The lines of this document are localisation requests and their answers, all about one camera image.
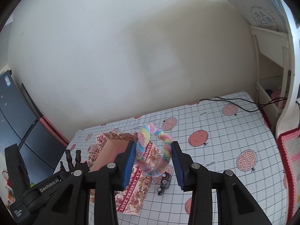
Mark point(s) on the black toy car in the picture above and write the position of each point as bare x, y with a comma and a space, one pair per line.
164, 184

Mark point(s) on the grey booklet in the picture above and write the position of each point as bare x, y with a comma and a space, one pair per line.
257, 7

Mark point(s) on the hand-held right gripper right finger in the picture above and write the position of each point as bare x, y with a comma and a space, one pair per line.
178, 166

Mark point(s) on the dark blue cabinet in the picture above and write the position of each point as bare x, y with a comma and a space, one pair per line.
35, 140

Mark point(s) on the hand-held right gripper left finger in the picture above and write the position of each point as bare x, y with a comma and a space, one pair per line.
130, 166

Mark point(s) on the white wooden shelf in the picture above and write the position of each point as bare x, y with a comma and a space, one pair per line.
269, 39

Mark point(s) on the pink crochet mat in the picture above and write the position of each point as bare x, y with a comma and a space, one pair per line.
293, 150

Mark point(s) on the floral paper gift box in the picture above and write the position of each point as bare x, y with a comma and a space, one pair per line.
133, 196

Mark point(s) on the pink flat board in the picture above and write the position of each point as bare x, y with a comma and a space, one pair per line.
55, 130

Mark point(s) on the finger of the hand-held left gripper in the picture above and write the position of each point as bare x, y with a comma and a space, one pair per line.
62, 168

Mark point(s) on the desktop with grid tablecloth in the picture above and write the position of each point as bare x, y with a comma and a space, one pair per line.
211, 121

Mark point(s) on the dark flat board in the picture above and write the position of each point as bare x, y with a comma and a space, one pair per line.
30, 100

